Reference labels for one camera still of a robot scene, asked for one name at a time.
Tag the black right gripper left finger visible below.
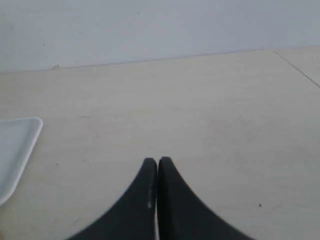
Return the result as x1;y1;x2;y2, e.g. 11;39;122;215
70;158;157;240

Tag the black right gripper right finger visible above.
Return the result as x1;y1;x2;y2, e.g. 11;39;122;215
157;157;250;240

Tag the white plastic tray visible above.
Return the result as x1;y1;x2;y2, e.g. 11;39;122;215
0;117;44;205

